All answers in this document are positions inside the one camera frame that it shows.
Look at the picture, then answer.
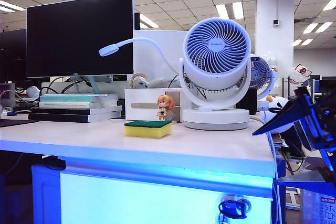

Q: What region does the black AOC computer monitor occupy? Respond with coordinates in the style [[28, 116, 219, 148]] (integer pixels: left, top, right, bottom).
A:
[[26, 0, 135, 78]]

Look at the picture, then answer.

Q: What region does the grey desktop device box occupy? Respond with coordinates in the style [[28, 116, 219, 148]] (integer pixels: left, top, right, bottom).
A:
[[0, 82, 16, 108]]

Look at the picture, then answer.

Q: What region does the orange-haired anime figurine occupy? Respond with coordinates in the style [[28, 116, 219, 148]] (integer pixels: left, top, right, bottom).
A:
[[156, 94, 176, 121]]

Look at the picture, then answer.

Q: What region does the white round plush toy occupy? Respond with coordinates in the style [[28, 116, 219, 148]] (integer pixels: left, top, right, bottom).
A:
[[258, 95, 296, 134]]

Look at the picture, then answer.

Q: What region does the thin black book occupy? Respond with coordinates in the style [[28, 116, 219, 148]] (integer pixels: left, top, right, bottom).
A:
[[30, 105, 123, 116]]

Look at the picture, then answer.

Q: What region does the white cup-shaped face mask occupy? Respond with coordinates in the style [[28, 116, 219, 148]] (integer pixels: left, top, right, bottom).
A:
[[26, 86, 40, 98]]

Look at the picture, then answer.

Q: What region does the white cover book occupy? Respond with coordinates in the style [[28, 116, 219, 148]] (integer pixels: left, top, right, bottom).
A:
[[38, 101, 119, 109]]

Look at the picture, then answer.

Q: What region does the teal cover book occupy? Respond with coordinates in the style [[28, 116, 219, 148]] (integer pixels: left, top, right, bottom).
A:
[[39, 93, 119, 103]]

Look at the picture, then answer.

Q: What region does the large white circulation fan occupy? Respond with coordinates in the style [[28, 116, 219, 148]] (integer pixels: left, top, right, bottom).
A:
[[178, 17, 255, 131]]

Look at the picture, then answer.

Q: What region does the white metal floor frame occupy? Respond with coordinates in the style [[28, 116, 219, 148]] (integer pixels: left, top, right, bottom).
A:
[[285, 187, 301, 211]]

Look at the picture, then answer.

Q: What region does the stack of paper booklets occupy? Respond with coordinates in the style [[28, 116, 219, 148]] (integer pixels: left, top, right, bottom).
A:
[[271, 134, 289, 153]]

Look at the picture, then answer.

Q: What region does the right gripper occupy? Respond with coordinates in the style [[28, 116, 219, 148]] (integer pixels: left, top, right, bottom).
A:
[[251, 92, 336, 196]]

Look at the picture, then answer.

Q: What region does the small white desk fan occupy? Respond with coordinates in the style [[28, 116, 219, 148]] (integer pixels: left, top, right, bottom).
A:
[[249, 54, 276, 111]]

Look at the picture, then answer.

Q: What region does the teal monitor stand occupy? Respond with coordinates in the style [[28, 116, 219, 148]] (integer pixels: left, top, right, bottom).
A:
[[65, 76, 113, 95]]

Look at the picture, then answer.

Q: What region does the blue white carton box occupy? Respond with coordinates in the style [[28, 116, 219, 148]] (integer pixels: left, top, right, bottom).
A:
[[299, 155, 336, 224]]

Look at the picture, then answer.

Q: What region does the plush sheep with braided horn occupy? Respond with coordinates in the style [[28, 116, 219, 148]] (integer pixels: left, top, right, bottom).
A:
[[130, 73, 170, 90]]

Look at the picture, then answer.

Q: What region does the black desk pad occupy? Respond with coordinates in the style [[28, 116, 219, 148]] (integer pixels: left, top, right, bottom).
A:
[[0, 119, 39, 128]]

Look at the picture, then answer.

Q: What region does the white power cable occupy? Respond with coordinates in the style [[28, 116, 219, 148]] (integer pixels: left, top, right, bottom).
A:
[[248, 115, 283, 224]]

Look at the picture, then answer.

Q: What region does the white desktop organizer box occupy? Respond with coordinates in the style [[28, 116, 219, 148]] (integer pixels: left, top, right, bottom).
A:
[[124, 88, 184, 123]]

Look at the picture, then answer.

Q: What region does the black speaker box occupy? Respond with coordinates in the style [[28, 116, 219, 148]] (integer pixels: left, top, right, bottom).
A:
[[235, 89, 257, 115]]

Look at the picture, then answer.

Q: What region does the yellow sponge green scouring top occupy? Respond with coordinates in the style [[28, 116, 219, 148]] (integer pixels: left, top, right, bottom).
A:
[[123, 120, 173, 139]]

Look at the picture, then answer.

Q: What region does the white partition panel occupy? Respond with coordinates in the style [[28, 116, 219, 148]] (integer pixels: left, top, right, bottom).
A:
[[133, 29, 190, 89]]

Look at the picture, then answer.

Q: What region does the white desk drawer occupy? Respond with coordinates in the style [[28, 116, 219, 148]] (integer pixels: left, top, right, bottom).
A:
[[59, 161, 274, 224]]

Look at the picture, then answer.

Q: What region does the clear jug red white label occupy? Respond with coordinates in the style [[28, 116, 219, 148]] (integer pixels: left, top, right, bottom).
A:
[[288, 63, 313, 86]]

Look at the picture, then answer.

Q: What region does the blue cord loop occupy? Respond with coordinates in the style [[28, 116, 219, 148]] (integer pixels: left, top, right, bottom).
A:
[[217, 195, 251, 224]]

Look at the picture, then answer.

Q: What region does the white gooseneck desk lamp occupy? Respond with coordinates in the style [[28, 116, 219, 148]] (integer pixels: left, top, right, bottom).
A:
[[98, 37, 184, 77]]

